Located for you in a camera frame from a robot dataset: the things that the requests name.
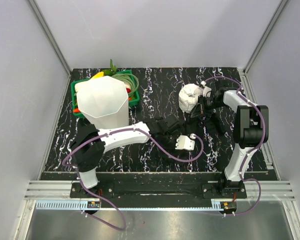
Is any white translucent trash bin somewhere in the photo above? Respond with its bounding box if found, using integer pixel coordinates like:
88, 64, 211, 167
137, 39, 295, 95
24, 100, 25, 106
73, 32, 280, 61
76, 76, 129, 129

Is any white toy radish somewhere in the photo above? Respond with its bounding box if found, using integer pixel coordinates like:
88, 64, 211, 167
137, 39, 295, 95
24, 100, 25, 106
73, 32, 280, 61
74, 81, 87, 93

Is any left aluminium frame post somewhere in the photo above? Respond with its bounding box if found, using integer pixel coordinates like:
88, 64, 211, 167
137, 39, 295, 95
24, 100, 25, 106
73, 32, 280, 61
26, 0, 72, 76

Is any white slotted cable duct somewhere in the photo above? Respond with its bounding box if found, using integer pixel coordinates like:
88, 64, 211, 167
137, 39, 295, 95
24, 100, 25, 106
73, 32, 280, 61
35, 200, 101, 211

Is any aluminium front rail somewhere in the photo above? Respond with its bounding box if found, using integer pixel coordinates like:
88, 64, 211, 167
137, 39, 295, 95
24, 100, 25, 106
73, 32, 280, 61
25, 180, 295, 201

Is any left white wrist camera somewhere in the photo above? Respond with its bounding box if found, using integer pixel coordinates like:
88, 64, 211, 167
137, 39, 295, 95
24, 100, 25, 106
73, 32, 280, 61
175, 135, 195, 151

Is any green plastic basket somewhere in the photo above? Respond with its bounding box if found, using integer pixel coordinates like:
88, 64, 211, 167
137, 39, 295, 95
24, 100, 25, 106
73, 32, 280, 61
70, 69, 140, 119

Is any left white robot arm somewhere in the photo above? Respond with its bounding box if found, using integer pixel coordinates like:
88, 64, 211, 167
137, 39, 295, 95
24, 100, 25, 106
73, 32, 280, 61
71, 115, 187, 198

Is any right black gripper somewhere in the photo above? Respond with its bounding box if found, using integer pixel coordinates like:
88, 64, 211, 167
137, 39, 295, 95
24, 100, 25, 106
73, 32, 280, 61
191, 95, 226, 119

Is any black trash bag roll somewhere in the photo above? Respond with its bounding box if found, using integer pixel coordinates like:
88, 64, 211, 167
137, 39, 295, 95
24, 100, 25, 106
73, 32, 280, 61
204, 113, 226, 136

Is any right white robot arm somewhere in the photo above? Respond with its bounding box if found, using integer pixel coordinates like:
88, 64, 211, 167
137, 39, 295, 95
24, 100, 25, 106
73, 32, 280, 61
202, 87, 269, 198

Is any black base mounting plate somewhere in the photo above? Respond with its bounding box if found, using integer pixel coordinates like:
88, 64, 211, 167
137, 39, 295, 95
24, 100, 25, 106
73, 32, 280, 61
69, 171, 248, 200

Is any right aluminium frame post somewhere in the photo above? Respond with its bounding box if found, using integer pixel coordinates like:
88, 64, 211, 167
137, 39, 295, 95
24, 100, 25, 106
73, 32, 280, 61
242, 0, 290, 74

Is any yellow toy vegetable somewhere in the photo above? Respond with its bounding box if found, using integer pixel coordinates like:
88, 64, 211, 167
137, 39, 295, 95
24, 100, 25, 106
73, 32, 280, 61
91, 71, 105, 80

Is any green leafy toy plant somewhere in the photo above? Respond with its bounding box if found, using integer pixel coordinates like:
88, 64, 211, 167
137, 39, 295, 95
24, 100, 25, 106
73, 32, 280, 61
103, 59, 117, 76

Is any aluminium frame post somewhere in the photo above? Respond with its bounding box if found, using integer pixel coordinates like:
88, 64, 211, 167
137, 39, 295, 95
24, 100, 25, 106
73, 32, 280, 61
26, 0, 72, 76
242, 0, 290, 74

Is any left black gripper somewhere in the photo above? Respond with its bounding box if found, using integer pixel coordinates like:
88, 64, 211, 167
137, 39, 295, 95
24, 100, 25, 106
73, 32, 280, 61
158, 128, 185, 159

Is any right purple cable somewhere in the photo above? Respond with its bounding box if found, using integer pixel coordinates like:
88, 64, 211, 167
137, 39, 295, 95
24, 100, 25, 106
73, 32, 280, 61
201, 76, 266, 216

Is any green coiled bean bundle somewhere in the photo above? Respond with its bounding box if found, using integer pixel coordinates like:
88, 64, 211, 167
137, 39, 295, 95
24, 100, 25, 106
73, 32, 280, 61
112, 73, 140, 94

